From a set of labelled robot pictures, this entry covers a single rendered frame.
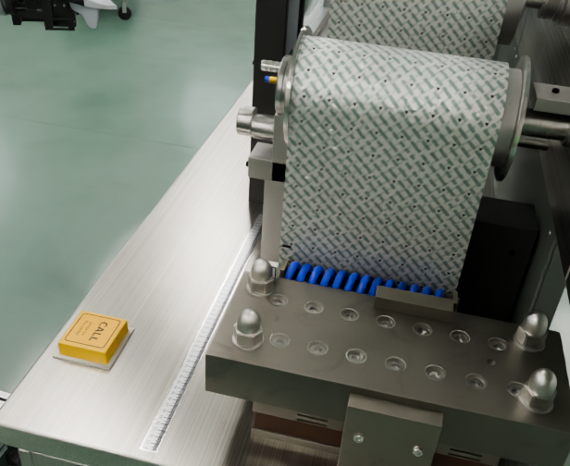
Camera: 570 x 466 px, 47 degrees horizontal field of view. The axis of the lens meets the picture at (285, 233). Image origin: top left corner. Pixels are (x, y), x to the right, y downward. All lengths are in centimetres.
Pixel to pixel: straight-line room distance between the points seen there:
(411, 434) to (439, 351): 11
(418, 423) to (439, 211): 25
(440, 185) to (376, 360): 22
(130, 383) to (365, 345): 32
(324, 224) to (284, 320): 14
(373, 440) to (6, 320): 184
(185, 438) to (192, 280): 31
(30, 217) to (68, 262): 37
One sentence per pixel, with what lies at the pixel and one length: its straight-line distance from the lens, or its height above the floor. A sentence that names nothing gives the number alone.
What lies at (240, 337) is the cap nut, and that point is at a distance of 74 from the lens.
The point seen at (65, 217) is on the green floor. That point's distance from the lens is 292.
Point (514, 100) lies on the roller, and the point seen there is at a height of 129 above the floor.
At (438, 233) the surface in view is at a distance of 83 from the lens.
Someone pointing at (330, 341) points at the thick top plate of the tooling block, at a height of 103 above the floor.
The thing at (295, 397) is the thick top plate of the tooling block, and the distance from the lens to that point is 76.
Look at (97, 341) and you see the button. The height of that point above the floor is 92.
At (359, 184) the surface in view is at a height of 116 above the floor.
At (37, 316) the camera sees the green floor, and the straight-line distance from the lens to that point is 243.
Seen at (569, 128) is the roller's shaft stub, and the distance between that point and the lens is 82.
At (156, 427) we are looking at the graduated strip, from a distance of 85.
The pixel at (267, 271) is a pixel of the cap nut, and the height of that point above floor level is 107.
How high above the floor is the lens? 156
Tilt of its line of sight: 34 degrees down
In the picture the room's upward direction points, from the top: 4 degrees clockwise
